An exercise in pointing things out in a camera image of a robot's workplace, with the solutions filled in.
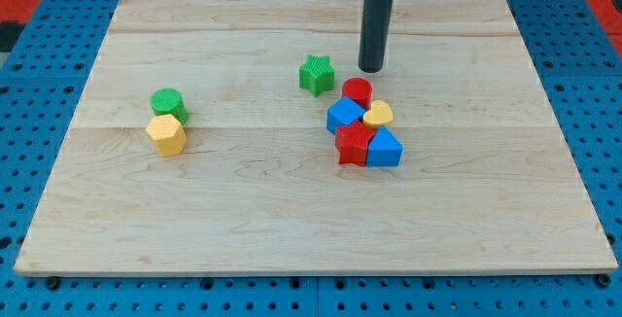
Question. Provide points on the red star block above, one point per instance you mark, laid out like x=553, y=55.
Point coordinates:
x=351, y=142

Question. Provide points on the green star block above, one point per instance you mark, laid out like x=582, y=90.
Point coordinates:
x=316, y=74

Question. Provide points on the blue cube block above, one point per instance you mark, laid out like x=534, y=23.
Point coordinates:
x=343, y=112

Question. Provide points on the red cylinder block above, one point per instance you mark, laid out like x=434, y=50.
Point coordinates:
x=358, y=89

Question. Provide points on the blue triangle block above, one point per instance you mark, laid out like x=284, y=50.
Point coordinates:
x=384, y=149

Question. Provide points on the yellow heart block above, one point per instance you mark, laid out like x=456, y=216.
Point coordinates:
x=379, y=114

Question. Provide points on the wooden board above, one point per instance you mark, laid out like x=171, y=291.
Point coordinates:
x=486, y=184

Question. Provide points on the yellow hexagon block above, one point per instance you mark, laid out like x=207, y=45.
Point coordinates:
x=167, y=134

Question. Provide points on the green cylinder block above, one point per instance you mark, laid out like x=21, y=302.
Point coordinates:
x=169, y=101

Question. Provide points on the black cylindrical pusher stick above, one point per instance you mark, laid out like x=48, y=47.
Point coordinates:
x=374, y=34

